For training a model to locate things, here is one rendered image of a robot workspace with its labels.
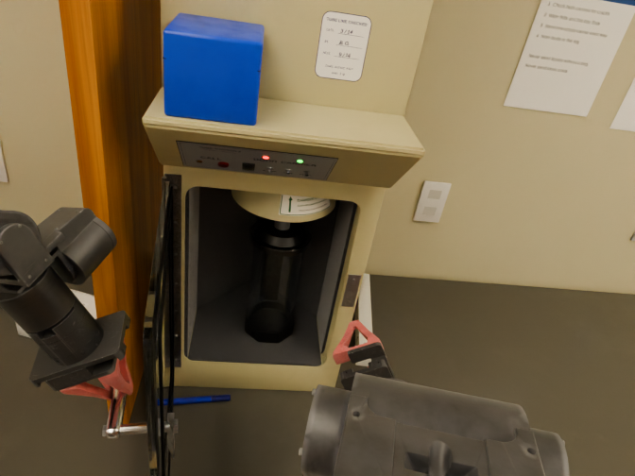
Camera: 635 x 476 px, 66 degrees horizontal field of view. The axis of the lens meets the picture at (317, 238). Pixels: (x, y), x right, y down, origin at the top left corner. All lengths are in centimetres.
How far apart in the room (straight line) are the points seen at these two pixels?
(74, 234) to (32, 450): 48
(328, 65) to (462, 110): 60
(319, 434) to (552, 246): 132
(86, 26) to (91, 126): 11
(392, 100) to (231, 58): 24
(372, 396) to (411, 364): 90
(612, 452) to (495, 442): 98
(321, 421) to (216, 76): 41
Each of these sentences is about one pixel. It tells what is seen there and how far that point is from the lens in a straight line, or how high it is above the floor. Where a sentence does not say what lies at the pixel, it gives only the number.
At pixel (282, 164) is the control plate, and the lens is 63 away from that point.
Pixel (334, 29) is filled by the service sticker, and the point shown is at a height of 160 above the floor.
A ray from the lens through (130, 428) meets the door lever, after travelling 63.
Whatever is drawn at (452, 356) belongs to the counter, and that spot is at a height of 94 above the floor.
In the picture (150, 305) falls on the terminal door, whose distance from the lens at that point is 49.
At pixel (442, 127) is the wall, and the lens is 121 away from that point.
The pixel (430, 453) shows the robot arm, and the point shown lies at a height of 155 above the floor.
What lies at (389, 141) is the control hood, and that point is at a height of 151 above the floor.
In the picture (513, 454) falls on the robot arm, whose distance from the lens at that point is 22.
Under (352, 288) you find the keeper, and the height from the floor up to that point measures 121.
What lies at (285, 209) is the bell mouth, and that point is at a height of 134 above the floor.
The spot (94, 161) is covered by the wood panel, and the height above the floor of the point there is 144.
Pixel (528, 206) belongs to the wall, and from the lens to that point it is 140.
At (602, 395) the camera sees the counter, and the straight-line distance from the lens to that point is 130.
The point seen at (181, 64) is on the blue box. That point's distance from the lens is 56.
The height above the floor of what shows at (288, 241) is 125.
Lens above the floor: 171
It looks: 33 degrees down
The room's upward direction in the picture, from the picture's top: 10 degrees clockwise
